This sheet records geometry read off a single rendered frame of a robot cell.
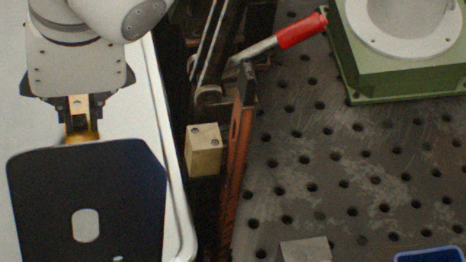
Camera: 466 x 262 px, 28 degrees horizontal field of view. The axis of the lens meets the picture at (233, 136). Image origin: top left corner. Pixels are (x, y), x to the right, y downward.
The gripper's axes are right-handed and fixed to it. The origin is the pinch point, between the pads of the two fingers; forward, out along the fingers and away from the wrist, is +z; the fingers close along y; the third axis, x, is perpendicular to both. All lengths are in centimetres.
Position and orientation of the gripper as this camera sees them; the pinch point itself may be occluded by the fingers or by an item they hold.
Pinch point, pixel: (79, 110)
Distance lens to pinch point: 106.3
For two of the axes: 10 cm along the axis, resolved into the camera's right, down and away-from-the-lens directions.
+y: -9.7, 1.2, -1.9
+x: 2.1, 8.0, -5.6
